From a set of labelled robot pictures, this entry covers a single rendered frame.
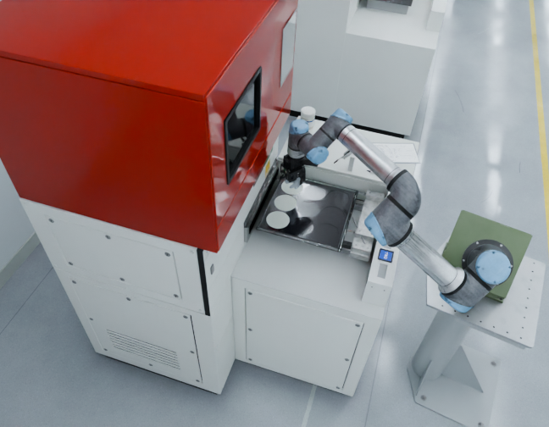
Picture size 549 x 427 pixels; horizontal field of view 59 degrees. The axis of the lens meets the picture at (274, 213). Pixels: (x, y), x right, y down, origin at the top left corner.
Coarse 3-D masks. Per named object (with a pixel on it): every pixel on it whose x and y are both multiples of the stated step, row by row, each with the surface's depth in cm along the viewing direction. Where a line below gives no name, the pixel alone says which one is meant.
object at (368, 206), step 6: (366, 204) 222; (372, 204) 222; (378, 204) 222; (366, 210) 219; (372, 210) 219; (360, 216) 217; (366, 216) 217; (360, 222) 214; (360, 228) 212; (366, 228) 212; (354, 240) 207; (360, 240) 207; (354, 252) 202; (360, 258) 203; (366, 258) 202
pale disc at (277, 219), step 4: (272, 212) 214; (276, 212) 214; (280, 212) 214; (268, 216) 212; (272, 216) 212; (276, 216) 212; (280, 216) 212; (284, 216) 212; (268, 220) 210; (272, 220) 210; (276, 220) 210; (280, 220) 211; (284, 220) 211; (288, 220) 211; (268, 224) 209; (272, 224) 209; (276, 224) 209; (280, 224) 209; (284, 224) 209; (276, 228) 208; (280, 228) 208
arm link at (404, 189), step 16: (336, 112) 181; (320, 128) 183; (336, 128) 180; (352, 128) 179; (352, 144) 177; (368, 144) 175; (368, 160) 174; (384, 160) 172; (384, 176) 171; (400, 176) 167; (400, 192) 166; (416, 192) 166; (416, 208) 166
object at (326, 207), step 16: (304, 192) 223; (320, 192) 223; (336, 192) 223; (352, 192) 224; (272, 208) 215; (304, 208) 216; (320, 208) 216; (336, 208) 217; (288, 224) 209; (304, 224) 210; (320, 224) 210; (336, 224) 210; (320, 240) 204; (336, 240) 204
